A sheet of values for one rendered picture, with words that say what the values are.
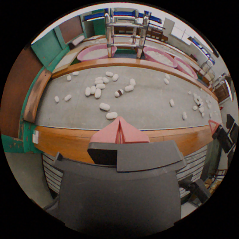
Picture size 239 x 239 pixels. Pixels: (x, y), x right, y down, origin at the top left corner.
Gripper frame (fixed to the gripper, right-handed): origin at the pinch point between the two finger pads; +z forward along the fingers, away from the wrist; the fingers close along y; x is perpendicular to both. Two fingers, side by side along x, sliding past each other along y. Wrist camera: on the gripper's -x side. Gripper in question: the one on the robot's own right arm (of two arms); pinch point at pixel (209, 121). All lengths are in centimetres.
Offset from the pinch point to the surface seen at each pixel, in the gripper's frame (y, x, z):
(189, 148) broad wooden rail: 15.7, 10.4, -3.7
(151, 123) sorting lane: 33.1, 4.8, 6.5
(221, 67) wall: -457, -224, 120
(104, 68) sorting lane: 51, -13, 26
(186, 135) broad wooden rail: 18.5, 6.7, 0.4
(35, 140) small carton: 82, 8, -3
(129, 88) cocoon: 40.3, -4.5, 14.5
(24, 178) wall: 192, 70, -57
